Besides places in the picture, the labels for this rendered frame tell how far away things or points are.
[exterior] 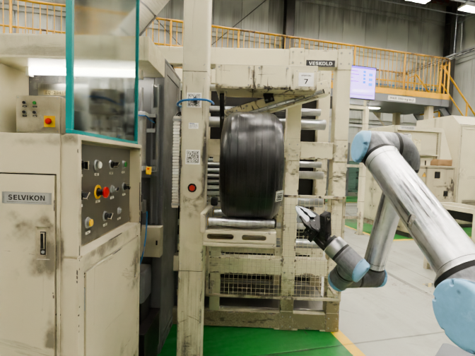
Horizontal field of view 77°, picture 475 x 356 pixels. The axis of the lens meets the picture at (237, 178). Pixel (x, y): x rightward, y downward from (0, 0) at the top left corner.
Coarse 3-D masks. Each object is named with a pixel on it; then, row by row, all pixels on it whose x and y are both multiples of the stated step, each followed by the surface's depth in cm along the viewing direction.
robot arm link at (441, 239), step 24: (360, 144) 105; (384, 144) 101; (384, 168) 95; (408, 168) 92; (384, 192) 95; (408, 192) 86; (408, 216) 83; (432, 216) 78; (432, 240) 75; (456, 240) 72; (432, 264) 75; (456, 264) 67; (456, 288) 63; (456, 312) 63; (456, 336) 63
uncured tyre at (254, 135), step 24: (240, 120) 143; (264, 120) 144; (240, 144) 136; (264, 144) 136; (240, 168) 134; (264, 168) 134; (240, 192) 137; (264, 192) 137; (240, 216) 149; (264, 216) 148
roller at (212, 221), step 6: (210, 222) 149; (216, 222) 149; (222, 222) 149; (228, 222) 149; (234, 222) 149; (240, 222) 148; (246, 222) 148; (252, 222) 148; (258, 222) 148; (264, 222) 148; (270, 222) 148
